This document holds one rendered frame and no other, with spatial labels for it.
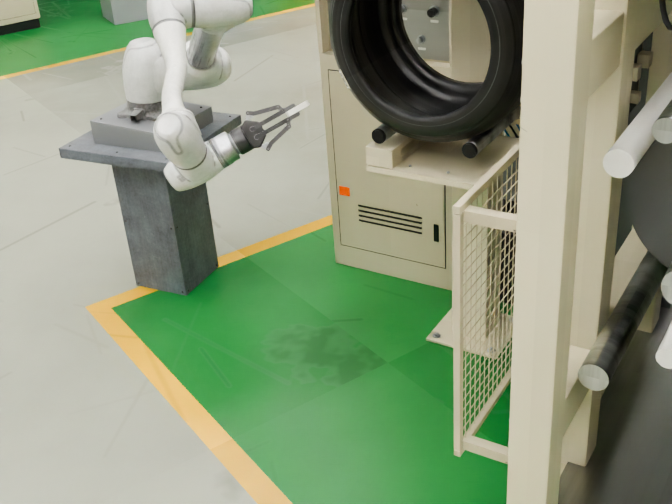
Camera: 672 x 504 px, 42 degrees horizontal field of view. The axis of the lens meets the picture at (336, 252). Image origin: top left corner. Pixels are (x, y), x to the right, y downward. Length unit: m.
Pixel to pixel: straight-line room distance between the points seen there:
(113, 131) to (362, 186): 0.96
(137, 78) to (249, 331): 1.02
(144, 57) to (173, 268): 0.84
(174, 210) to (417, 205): 0.93
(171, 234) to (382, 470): 1.34
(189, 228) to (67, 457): 1.08
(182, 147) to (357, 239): 1.40
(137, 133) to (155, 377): 0.88
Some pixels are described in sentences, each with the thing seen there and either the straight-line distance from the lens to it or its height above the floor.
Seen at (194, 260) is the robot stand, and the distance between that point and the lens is 3.61.
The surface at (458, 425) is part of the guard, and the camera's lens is 2.21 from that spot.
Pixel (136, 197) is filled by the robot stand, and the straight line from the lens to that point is 3.50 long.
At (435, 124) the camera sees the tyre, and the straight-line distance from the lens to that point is 2.40.
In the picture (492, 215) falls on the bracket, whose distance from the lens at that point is 1.88.
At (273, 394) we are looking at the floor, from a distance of 3.00.
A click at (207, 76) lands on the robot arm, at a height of 0.87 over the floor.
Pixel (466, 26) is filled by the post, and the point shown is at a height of 1.13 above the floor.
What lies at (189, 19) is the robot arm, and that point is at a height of 1.19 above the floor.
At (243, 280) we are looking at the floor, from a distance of 3.65.
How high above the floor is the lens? 1.84
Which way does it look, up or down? 29 degrees down
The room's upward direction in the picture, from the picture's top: 4 degrees counter-clockwise
